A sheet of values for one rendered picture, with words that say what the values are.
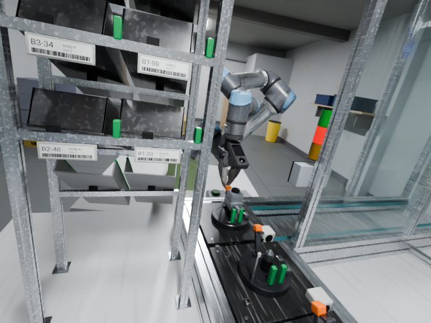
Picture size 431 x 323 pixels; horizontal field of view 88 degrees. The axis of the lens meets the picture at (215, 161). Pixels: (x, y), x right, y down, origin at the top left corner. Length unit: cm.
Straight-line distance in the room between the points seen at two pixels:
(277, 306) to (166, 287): 31
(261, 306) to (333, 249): 44
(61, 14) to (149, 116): 21
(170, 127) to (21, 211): 30
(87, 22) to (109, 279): 64
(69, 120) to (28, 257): 27
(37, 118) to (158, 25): 28
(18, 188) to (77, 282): 37
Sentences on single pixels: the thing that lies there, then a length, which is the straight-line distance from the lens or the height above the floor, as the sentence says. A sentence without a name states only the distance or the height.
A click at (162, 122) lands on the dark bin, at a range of 49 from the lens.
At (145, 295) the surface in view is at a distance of 73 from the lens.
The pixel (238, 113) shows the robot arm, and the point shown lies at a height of 135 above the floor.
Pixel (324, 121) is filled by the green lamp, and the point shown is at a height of 138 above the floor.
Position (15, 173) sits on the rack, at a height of 124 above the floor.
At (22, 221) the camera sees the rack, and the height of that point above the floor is 115.
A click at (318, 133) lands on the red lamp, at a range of 72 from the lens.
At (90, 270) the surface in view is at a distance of 82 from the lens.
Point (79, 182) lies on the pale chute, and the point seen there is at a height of 114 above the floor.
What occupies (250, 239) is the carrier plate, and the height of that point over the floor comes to 97.
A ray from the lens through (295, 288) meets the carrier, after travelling 69.
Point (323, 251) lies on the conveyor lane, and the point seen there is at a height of 93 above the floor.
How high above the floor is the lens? 143
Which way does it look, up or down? 19 degrees down
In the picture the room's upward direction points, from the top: 9 degrees clockwise
